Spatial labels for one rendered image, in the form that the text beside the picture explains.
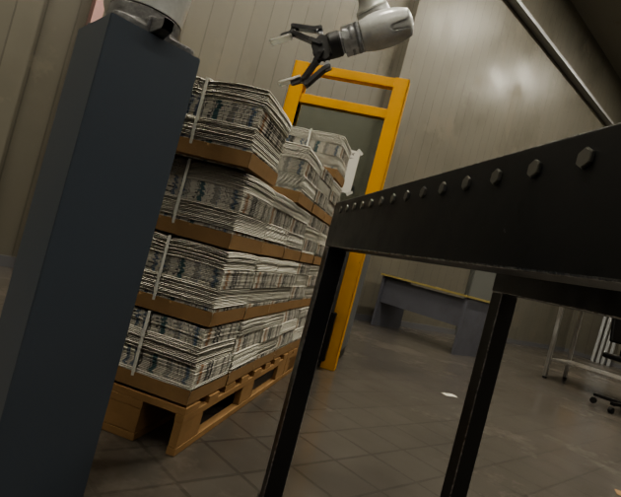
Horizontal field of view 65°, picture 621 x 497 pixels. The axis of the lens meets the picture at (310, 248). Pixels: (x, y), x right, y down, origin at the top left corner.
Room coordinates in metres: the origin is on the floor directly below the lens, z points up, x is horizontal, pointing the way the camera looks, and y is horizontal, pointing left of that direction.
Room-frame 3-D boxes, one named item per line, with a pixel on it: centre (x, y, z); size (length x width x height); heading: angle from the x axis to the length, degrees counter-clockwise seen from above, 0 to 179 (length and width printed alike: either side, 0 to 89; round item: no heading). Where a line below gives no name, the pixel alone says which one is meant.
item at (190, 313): (1.99, 0.28, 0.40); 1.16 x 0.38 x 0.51; 167
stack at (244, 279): (1.99, 0.28, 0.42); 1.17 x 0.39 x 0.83; 167
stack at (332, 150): (2.70, 0.12, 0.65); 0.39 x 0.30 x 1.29; 77
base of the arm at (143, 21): (1.06, 0.47, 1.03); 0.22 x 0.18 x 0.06; 43
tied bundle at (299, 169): (2.13, 0.25, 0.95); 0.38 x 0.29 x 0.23; 79
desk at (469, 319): (6.00, -1.61, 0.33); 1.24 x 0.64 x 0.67; 43
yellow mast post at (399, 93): (3.05, -0.29, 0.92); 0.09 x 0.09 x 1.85; 77
